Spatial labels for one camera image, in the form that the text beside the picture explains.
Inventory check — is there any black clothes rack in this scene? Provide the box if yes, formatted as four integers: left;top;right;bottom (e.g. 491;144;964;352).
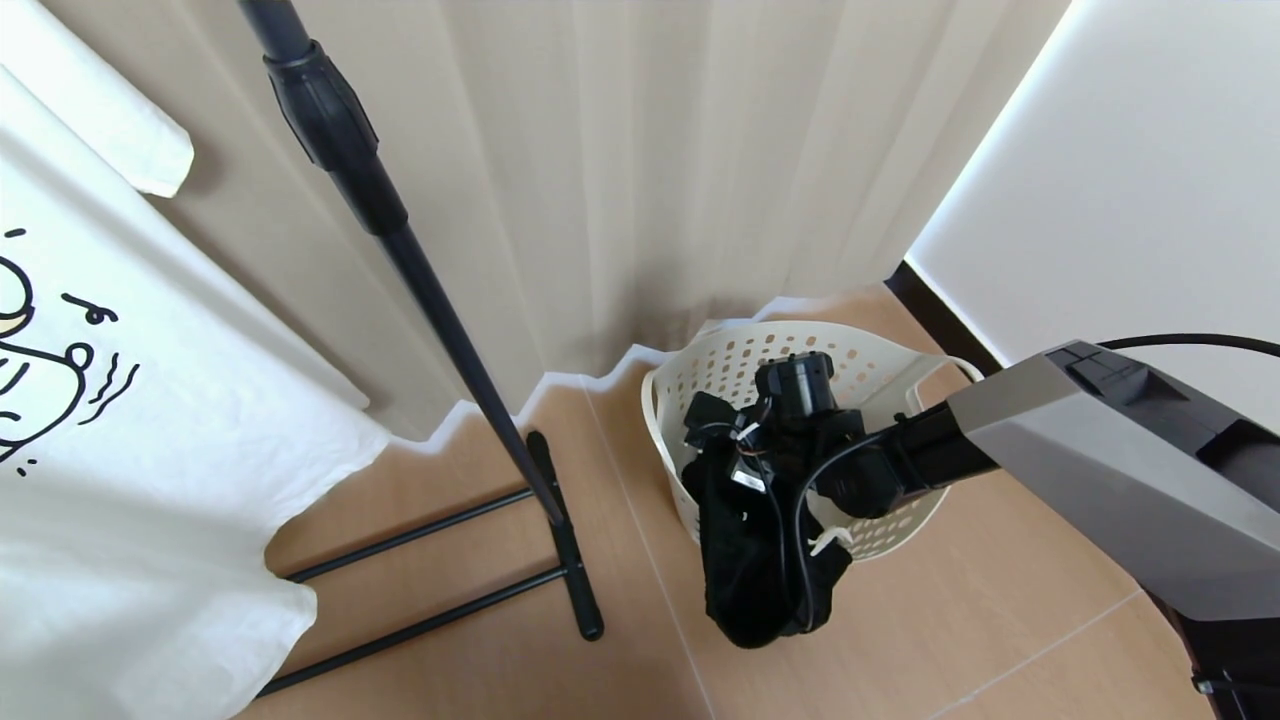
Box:
236;0;606;699

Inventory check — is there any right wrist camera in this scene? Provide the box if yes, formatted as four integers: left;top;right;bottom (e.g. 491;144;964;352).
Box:
683;392;749;451

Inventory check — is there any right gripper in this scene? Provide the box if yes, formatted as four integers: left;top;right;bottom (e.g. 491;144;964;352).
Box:
700;430;803;501

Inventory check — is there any white printed T-shirt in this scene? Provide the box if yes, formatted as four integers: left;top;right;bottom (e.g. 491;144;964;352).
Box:
0;0;391;720

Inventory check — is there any black garment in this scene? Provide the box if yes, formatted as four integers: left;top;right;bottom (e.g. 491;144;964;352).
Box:
683;440;854;649

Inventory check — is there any white laundry basket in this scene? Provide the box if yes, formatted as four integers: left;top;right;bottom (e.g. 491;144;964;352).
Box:
642;320;986;563

